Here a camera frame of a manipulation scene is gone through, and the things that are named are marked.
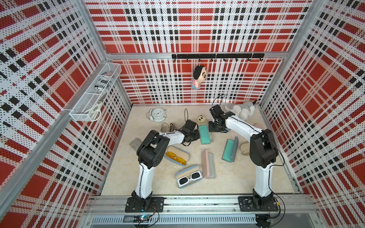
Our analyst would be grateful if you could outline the teal-lined glasses case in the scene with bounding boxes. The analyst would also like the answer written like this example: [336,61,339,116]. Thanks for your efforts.
[199,125,213,145]

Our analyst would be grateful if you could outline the small pink glasses case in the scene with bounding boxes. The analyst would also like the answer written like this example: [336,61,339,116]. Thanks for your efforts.
[253,123,266,130]

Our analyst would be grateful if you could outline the grey marble teal-lined case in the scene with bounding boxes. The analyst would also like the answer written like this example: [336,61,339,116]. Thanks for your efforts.
[129,138,142,152]

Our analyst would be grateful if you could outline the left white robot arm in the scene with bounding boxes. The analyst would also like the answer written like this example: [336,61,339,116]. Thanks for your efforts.
[132,120,200,200]

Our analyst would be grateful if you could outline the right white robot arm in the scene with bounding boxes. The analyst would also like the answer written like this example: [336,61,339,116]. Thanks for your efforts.
[209,104,279,198]

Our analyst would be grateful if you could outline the beige case with dark glasses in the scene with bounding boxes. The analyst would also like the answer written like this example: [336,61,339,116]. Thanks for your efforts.
[160,122,177,133]

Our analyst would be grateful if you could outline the pink open glasses case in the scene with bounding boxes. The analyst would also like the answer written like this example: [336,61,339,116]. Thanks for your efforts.
[202,150,216,179]

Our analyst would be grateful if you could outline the yellow panda squishy ball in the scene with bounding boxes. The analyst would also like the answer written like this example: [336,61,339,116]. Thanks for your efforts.
[197,115,207,124]

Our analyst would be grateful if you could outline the yellow sunglasses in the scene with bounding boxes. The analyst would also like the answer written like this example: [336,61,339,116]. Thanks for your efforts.
[165,152,186,165]

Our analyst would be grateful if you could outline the white plush toy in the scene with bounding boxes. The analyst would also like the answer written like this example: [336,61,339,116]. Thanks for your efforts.
[224,101,256,121]

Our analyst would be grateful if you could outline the white alarm clock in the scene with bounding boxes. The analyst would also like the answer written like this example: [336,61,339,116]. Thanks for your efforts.
[146,107,166,123]

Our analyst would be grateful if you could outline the white sunglasses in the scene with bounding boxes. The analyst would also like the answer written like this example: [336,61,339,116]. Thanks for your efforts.
[177,171,203,188]

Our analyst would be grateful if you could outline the cartoon boy doll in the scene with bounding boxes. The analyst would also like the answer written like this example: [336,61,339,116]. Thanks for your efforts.
[192,66,207,89]

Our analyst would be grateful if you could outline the small circuit board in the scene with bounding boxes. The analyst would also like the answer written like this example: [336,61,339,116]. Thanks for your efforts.
[123,215,150,223]

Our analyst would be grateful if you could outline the white scissors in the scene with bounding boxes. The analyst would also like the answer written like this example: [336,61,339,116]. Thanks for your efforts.
[84,101,103,122]

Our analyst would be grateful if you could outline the black hook rail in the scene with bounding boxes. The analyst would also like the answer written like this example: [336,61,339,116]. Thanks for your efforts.
[172,53,265,60]

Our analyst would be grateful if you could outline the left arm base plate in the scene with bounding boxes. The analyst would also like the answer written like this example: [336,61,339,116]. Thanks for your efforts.
[125,197,165,213]

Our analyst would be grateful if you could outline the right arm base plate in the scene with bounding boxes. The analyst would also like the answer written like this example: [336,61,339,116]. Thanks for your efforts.
[238,196,279,212]

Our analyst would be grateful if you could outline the clear wall shelf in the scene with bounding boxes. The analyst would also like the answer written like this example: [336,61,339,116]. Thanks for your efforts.
[70,62,121,122]

